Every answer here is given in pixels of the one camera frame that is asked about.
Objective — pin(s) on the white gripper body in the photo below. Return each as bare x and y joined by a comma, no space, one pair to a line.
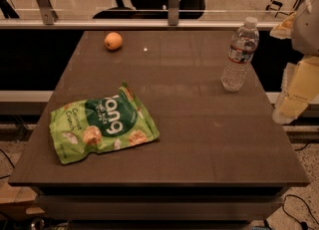
307,28

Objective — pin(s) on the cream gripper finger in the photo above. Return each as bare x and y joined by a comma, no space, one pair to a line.
299,87
284,29

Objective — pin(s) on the clear plastic water bottle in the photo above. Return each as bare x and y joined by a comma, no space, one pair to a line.
243,45

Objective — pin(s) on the orange fruit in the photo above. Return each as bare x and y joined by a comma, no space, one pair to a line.
113,41

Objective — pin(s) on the green rice chips bag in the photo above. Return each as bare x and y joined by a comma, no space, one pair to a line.
101,126

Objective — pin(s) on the wooden boards under table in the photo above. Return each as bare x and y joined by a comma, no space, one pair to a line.
18,203

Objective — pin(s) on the middle metal rail bracket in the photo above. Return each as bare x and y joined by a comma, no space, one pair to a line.
173,9

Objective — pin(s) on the left metal rail bracket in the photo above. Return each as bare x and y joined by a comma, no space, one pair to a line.
48,14

